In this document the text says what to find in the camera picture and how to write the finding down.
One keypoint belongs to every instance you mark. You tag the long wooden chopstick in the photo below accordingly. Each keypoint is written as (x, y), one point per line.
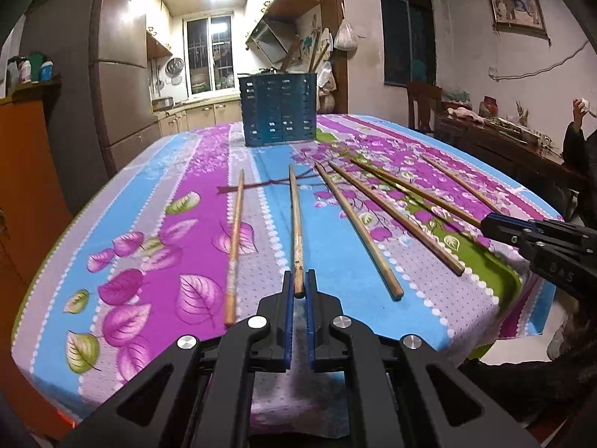
(315, 53)
(295, 233)
(290, 53)
(323, 58)
(415, 191)

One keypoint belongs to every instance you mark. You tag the small white bottle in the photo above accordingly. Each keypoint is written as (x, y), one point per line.
(12, 72)

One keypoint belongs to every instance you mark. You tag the blue perforated utensil holder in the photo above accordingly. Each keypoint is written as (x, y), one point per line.
(277, 109)

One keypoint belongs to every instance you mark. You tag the white hanging plastic bag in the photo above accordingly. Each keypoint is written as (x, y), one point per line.
(345, 37)

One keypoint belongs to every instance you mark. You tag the steel range hood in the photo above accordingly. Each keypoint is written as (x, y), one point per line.
(270, 44)

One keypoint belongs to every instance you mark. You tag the row of wooden chopsticks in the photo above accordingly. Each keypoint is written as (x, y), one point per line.
(235, 242)

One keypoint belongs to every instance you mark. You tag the floral striped tablecloth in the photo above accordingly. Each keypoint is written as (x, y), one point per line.
(186, 224)

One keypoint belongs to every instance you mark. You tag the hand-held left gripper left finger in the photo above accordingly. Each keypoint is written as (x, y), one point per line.
(289, 322)

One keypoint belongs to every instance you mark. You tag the dark wooden dining table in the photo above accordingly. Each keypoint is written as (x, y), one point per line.
(503, 149)

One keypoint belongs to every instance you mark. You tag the blue and white bottle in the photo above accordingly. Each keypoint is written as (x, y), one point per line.
(46, 73)

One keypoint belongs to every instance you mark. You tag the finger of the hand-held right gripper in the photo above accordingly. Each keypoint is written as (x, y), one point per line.
(506, 229)

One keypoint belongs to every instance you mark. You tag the framed elephant picture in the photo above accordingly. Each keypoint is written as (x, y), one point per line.
(515, 8)

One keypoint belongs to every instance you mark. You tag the hanging cloth bags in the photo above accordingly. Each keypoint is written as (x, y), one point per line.
(327, 88)

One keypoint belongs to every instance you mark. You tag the glass jar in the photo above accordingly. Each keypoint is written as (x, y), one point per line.
(488, 106)

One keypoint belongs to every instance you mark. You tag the wooden side cabinet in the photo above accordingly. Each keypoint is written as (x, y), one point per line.
(28, 196)

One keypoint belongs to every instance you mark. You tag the beige kitchen counter cabinets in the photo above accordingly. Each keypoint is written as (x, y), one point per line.
(200, 114)

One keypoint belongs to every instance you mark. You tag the grey refrigerator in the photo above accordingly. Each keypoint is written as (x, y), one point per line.
(112, 79)

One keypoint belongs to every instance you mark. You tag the wooden chair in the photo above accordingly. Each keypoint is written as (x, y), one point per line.
(423, 105)

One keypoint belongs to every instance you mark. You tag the dark room window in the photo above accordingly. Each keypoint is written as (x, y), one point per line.
(405, 28)

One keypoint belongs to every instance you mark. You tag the kitchen window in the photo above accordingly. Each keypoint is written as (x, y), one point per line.
(209, 53)

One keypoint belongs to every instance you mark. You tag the pink cloth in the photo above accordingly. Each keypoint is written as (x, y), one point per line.
(464, 113)

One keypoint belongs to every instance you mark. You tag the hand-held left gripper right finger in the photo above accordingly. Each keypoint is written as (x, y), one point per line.
(311, 322)

